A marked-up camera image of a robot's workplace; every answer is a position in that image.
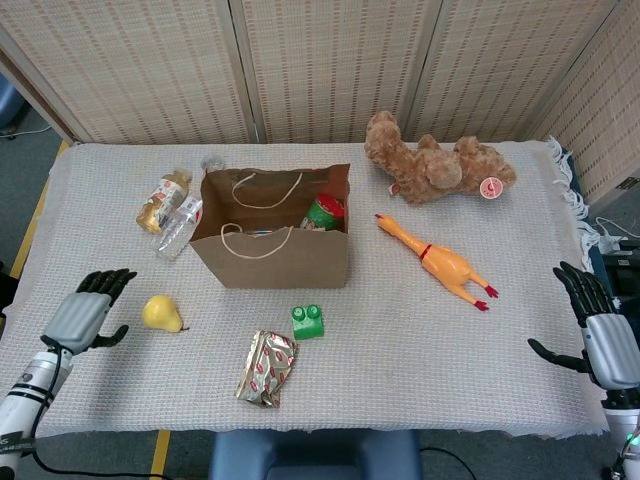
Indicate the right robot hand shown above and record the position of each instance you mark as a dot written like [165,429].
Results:
[615,355]

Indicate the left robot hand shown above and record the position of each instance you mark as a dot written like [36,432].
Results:
[75,320]

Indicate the yellow toy pear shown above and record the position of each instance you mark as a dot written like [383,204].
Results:
[160,315]

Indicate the shiny snack packet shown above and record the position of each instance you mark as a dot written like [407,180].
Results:
[267,370]

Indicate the green toy block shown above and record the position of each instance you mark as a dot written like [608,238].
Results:
[307,327]

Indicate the green chips can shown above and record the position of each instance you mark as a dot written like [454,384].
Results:
[325,212]

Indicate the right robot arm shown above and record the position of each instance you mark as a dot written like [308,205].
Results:
[622,430]

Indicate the small clear plastic bottle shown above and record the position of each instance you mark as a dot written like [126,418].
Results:
[177,230]

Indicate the amber tea bottle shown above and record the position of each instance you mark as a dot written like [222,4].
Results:
[167,192]

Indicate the brown paper shopping bag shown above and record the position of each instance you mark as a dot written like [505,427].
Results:
[280,260]

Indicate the black equipment box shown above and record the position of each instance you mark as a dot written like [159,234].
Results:
[625,270]

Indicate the yellow rubber chicken toy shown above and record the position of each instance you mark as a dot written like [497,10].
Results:
[445,265]

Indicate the small clear round object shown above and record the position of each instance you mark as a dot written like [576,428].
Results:
[212,162]

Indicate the white woven tablecloth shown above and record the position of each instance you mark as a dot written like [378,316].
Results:
[400,375]

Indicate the blue rounded chair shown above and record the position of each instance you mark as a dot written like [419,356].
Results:
[7,105]

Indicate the blue padded seat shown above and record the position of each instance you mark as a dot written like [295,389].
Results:
[300,450]

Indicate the brown plush teddy bear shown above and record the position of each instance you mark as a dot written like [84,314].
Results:
[425,165]

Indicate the bamboo folding screen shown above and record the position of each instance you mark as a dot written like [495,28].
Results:
[325,65]

